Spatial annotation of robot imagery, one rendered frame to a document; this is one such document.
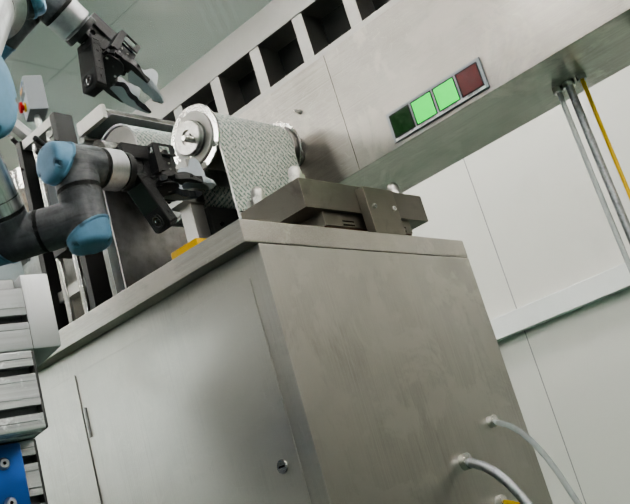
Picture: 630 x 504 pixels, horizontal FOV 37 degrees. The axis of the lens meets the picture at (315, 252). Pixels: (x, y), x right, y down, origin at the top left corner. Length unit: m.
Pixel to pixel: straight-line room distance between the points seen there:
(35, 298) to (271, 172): 1.00
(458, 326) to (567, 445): 2.66
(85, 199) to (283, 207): 0.38
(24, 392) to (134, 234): 1.19
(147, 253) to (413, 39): 0.78
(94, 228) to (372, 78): 0.81
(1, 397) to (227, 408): 0.55
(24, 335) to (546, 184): 3.61
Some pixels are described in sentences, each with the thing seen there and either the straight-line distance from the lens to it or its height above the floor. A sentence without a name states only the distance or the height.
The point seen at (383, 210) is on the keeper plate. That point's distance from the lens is 1.88.
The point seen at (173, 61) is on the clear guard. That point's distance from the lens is 2.62.
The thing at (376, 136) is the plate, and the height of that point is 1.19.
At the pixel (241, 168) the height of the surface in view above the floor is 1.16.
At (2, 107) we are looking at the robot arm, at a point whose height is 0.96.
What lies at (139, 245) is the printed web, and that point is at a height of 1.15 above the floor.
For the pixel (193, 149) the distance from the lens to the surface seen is 1.98.
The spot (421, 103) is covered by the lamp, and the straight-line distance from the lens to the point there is 2.04.
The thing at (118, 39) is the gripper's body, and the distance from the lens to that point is 1.94.
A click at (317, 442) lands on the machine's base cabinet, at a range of 1.43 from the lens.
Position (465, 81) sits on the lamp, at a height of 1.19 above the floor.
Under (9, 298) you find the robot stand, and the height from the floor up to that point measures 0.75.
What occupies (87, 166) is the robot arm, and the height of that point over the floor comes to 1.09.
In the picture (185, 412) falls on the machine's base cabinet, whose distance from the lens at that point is 1.62.
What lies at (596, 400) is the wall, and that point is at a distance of 4.39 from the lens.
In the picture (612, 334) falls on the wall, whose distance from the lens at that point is 4.34.
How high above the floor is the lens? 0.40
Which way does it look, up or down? 17 degrees up
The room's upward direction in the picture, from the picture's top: 16 degrees counter-clockwise
